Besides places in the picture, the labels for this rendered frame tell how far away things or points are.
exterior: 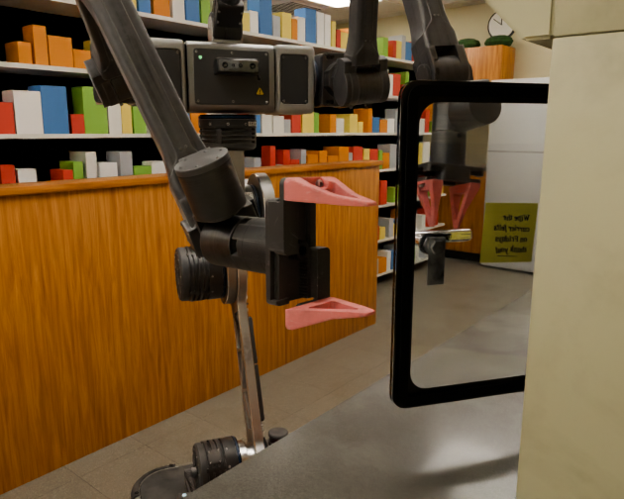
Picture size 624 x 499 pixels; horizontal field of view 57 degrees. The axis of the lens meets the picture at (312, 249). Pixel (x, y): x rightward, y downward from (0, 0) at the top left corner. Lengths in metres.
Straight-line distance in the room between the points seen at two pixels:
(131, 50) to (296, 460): 0.52
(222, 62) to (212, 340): 1.89
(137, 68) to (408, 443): 0.57
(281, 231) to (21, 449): 2.13
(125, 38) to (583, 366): 0.60
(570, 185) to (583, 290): 0.09
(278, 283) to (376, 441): 0.32
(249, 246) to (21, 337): 1.90
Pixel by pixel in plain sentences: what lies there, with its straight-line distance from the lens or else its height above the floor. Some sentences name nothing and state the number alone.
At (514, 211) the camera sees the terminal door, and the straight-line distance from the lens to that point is 0.76.
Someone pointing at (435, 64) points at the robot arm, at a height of 1.44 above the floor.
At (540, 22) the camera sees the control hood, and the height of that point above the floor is 1.42.
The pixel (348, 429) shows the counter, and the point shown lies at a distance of 0.81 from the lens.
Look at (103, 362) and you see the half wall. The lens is 2.61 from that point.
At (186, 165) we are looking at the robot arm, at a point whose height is 1.30.
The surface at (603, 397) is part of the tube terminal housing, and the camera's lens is 0.58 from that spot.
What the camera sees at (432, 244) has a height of 1.20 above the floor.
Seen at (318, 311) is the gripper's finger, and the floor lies 1.17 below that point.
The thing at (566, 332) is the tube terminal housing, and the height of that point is 1.16.
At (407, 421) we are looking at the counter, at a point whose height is 0.94.
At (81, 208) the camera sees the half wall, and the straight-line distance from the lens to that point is 2.43.
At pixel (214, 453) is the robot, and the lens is 1.81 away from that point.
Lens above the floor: 1.33
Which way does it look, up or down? 12 degrees down
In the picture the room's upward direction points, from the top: straight up
